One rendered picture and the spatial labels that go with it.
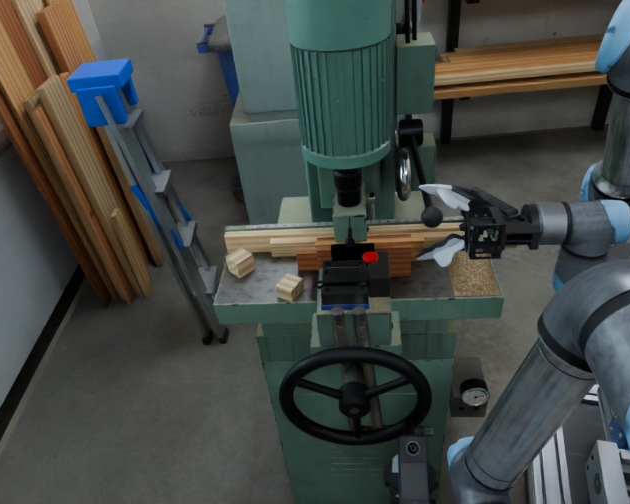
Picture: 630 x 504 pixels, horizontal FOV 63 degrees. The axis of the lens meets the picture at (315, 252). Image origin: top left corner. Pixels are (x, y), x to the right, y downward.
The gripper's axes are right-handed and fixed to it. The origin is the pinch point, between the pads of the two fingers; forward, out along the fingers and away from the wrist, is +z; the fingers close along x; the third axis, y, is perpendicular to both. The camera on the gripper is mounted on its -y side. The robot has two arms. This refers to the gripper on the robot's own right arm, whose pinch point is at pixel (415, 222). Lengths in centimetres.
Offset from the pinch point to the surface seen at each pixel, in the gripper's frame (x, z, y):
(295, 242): 14.5, 24.9, -16.0
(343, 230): 8.9, 13.6, -11.7
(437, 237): 14.4, -6.8, -15.9
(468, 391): 41.1, -12.2, 4.7
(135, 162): 18, 83, -71
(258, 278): 18.9, 33.0, -8.8
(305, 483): 93, 29, -4
